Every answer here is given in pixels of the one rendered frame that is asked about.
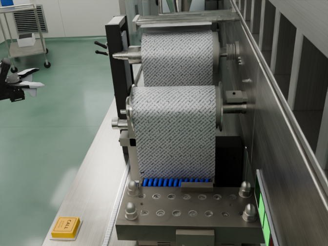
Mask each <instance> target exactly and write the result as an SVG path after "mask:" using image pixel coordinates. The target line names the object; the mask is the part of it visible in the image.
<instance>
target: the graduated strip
mask: <svg viewBox="0 0 328 246"><path fill-rule="evenodd" d="M129 172H130V161H129V158H128V160H127V164H126V167H125V170H124V174H123V177H122V181H121V184H120V187H119V191H118V194H117V197H116V200H115V203H114V207H113V210H112V213H111V217H110V220H109V223H108V227H107V230H106V233H105V237H104V240H103V243H102V246H109V244H110V240H111V237H112V233H113V230H114V226H115V222H116V219H117V216H118V212H119V209H120V205H121V201H122V198H123V194H124V190H125V186H126V183H127V179H128V176H129Z"/></svg>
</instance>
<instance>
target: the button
mask: <svg viewBox="0 0 328 246"><path fill-rule="evenodd" d="M79 224H80V219H79V217H58V219H57V221H56V223H55V225H54V227H53V229H52V231H51V234H52V237H53V238H74V237H75V234H76V232H77V229H78V227H79Z"/></svg>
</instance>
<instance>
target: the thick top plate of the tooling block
mask: <svg viewBox="0 0 328 246"><path fill-rule="evenodd" d="M127 188H128V186H126V187H125V190H124V194H123V198H122V202H121V206H120V209H119V213H118V216H117V219H116V223H115V227H116V233H117V238H118V240H125V241H166V242H176V229H214V242H215V243H248V244H265V239H264V234H263V230H262V225H261V220H260V216H259V211H258V207H257V203H256V198H255V193H254V191H255V188H254V187H251V193H252V195H251V197H249V198H243V197H241V196H240V195H239V191H240V187H213V192H181V187H170V186H140V188H139V191H140V193H139V195H138V196H135V197H130V196H129V195H128V193H127V192H128V189H127ZM129 202H132V203H134V205H135V207H136V209H137V212H138V217H137V218H136V219H135V220H127V219H126V218H125V209H126V205H127V203H129ZM247 204H253V205H254V206H255V211H256V217H257V219H256V221H254V222H252V223H249V222H246V221H245V220H244V219H243V214H244V210H245V207H246V205H247Z"/></svg>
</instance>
